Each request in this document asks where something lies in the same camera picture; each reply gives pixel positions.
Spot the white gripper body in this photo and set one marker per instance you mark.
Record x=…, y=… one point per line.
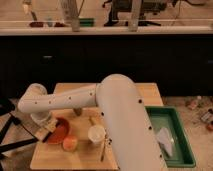
x=42, y=118

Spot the red bowl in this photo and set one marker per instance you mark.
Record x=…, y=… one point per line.
x=60, y=132

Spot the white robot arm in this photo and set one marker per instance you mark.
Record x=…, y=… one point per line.
x=131, y=134

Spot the black tripod stand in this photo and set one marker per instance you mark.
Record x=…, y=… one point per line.
x=8, y=141

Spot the orange peach fruit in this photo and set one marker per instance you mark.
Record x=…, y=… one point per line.
x=70, y=143

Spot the yellow wooden utensil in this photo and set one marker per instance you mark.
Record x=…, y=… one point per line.
x=92, y=121

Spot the white cup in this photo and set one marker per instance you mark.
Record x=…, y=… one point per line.
x=96, y=134

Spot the green plastic tray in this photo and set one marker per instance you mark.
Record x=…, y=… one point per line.
x=169, y=118

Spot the grey cloth in tray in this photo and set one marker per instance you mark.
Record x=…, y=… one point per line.
x=165, y=140

